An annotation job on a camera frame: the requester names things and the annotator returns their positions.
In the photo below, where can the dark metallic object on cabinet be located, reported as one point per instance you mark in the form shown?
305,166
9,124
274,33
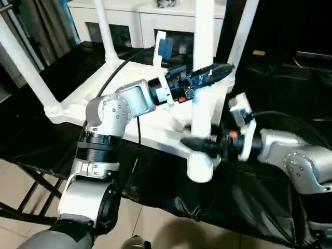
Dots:
166,3

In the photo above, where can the grey brown curtain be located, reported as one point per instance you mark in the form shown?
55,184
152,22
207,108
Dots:
49,31

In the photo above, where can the white cabinet with glass doors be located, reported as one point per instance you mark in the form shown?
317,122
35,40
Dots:
145,20

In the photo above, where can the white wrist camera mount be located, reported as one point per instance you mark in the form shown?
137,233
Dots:
162,52
245,119

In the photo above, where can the small tan label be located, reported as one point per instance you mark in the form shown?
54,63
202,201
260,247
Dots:
259,52

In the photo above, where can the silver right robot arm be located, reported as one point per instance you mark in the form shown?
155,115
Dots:
298,155

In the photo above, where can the black work mat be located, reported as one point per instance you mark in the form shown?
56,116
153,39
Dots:
233,202

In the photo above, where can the black flat panel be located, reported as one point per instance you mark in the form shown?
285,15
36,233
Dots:
315,55

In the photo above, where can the white plastic table leg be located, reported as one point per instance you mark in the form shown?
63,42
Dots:
106,33
31,72
203,39
241,33

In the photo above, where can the white plastic table top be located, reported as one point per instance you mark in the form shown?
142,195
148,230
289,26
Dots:
166,122

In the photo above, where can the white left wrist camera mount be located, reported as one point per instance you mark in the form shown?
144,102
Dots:
162,52

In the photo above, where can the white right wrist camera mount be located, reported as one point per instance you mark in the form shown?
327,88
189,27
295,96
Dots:
245,119

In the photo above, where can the black metal table frame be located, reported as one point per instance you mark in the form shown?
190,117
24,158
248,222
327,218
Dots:
33,192

